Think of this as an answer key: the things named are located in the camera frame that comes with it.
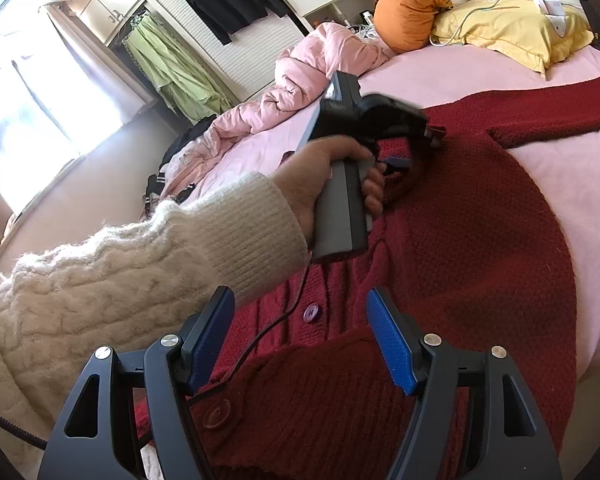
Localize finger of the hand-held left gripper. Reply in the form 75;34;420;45
362;92;447;150
377;130;423;181

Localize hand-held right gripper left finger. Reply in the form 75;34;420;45
37;286;237;480

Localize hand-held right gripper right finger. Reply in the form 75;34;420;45
366;286;563;480

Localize dark red knit cardigan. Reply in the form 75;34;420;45
135;74;600;480

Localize green hanging clothes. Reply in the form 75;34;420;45
122;12;233;123

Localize person's left hand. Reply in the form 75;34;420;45
272;137;387;251

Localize pink duvet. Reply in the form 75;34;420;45
165;22;396;196

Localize orange pillow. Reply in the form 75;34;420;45
373;0;454;54

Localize yellow pillow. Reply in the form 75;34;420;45
430;0;595;77

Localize white slatted wardrobe door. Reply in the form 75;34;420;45
152;0;311;106

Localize black white striped garment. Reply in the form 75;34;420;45
142;172;196;216

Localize pink bed sheet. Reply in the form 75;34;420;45
150;42;600;391

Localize bright window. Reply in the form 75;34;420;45
0;0;131;216

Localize beige curtain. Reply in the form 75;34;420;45
42;4;158;128

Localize white upper cabinet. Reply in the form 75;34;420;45
77;0;191;46

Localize thin black cable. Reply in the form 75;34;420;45
180;247;313;411

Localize white cable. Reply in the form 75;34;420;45
450;0;536;43

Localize black braided cable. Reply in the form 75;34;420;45
0;400;48;451

